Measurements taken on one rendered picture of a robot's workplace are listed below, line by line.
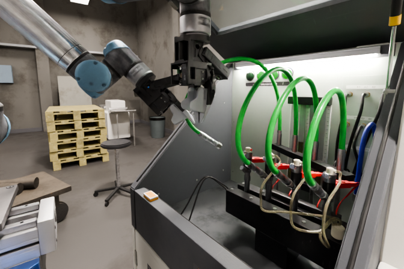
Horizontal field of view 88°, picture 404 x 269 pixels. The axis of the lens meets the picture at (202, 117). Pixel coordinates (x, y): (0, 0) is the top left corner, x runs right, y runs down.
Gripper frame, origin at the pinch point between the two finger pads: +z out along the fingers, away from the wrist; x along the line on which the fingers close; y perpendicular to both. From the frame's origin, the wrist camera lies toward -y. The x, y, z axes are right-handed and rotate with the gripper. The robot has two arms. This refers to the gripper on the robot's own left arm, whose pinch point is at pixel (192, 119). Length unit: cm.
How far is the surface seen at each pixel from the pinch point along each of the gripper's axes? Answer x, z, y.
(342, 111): 19.7, 25.3, -26.3
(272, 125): 24.5, 13.6, -8.9
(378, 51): 14, 24, -51
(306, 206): 10.8, 39.8, -4.5
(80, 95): -643, -332, 145
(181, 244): 9.4, 21.8, 26.5
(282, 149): -6.6, 30.9, -16.6
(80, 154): -313, -100, 150
